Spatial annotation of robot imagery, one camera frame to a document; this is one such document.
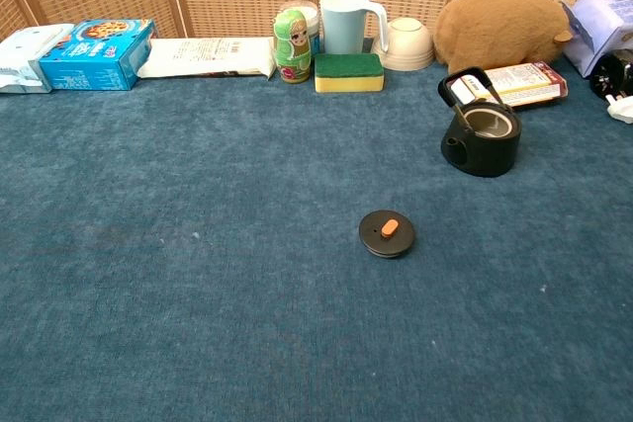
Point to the white wet wipes pack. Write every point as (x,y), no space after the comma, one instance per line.
(22,56)

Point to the green matryoshka doll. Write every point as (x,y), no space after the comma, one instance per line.
(292,51)

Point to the purple tissue pack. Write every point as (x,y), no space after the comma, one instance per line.
(598,22)

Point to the blue cookie box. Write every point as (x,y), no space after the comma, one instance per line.
(89,63)

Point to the cream bowl upside down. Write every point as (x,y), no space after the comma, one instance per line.
(408,46)

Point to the red white snack box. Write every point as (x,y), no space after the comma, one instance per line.
(529,83)

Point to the green yellow sponge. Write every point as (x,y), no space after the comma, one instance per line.
(348,73)

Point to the black lid orange knob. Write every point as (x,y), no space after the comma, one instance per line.
(374,240)

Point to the brown plush capybara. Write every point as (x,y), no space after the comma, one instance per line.
(494,26)

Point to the white plastic bag package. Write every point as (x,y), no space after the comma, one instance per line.
(207,56)

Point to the dark teal tablecloth-covered table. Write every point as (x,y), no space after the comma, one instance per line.
(247,254)

